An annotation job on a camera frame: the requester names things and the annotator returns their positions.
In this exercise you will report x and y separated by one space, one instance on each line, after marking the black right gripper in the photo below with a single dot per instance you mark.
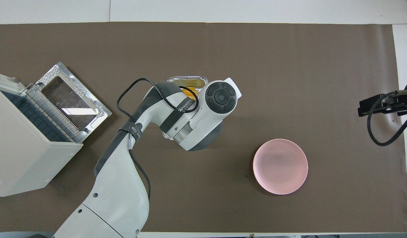
403 100

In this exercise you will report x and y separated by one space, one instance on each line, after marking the aluminium foil tray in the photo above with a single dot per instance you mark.
187 79

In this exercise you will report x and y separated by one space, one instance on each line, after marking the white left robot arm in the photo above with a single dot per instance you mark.
117 198

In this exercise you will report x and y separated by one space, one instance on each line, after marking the glass and chrome oven door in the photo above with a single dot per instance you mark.
74 99

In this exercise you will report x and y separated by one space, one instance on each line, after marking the white toaster oven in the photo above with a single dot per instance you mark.
25 158

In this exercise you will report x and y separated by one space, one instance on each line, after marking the pink round plate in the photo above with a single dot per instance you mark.
280 167

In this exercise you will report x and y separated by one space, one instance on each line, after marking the brown paper table mat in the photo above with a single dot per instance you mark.
203 49

